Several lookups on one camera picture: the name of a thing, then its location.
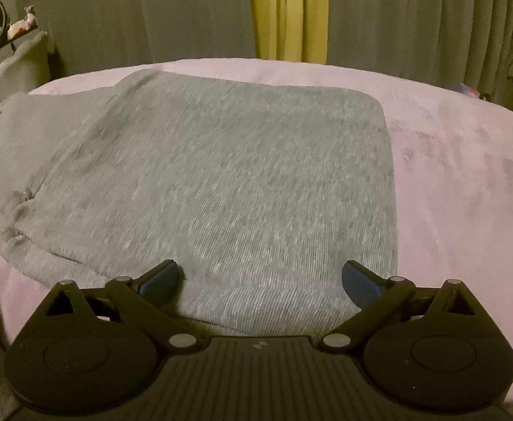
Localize pink bed blanket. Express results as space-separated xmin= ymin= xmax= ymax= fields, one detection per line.
xmin=0 ymin=57 xmax=513 ymax=404

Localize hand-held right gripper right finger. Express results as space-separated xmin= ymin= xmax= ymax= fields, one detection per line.
xmin=318 ymin=260 xmax=477 ymax=348

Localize small pink figurine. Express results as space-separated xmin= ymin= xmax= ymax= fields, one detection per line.
xmin=8 ymin=5 xmax=38 ymax=38

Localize grey curtain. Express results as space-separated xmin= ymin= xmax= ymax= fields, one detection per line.
xmin=11 ymin=0 xmax=257 ymax=82
xmin=324 ymin=0 xmax=513 ymax=110

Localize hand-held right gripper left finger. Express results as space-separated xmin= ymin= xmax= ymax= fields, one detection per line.
xmin=43 ymin=260 xmax=198 ymax=348

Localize grey pillow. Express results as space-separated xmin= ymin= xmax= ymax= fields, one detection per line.
xmin=0 ymin=31 xmax=49 ymax=106

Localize grey sweatpants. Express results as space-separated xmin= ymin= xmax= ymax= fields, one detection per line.
xmin=0 ymin=70 xmax=399 ymax=334

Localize yellow curtain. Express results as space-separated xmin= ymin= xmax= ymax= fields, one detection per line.
xmin=248 ymin=0 xmax=329 ymax=64

